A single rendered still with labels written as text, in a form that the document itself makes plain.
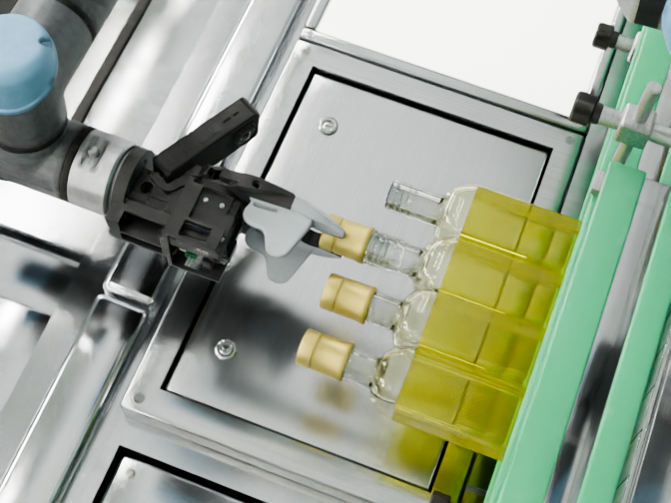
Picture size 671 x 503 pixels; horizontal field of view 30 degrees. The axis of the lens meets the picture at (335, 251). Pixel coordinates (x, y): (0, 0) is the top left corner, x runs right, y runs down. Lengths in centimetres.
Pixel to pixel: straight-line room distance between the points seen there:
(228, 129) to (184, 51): 30
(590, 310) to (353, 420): 32
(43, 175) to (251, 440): 32
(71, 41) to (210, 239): 21
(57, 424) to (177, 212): 25
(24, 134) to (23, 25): 10
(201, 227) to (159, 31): 41
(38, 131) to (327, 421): 39
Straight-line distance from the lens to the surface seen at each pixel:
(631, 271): 104
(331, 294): 112
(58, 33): 114
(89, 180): 117
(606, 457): 97
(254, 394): 124
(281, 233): 113
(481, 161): 136
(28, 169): 119
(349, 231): 115
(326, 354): 110
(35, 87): 110
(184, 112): 141
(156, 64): 147
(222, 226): 113
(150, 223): 117
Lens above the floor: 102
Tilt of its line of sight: 7 degrees up
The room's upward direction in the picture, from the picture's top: 70 degrees counter-clockwise
